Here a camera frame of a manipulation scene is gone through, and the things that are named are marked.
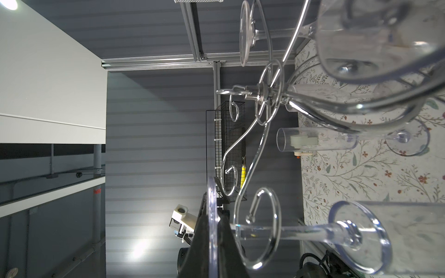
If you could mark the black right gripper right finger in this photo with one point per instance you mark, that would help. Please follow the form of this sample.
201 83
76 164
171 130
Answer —
229 258

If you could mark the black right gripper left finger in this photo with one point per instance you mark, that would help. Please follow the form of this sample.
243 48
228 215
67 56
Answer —
196 261

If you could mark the clear champagne flute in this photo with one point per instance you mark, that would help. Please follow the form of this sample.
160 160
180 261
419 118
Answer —
411 139

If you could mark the silver wine glass rack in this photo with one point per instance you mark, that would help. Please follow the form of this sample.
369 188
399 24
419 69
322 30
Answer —
394 103

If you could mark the yellow black striped item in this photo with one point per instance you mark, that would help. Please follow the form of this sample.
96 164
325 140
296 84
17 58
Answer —
243 171

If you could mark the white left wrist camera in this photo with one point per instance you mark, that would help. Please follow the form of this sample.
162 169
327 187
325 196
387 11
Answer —
183 223

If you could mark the black wire mesh basket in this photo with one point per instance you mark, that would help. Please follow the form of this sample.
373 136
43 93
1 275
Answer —
225 159

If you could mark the white wire mesh basket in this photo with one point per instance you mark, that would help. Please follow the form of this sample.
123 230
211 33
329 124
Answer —
197 1

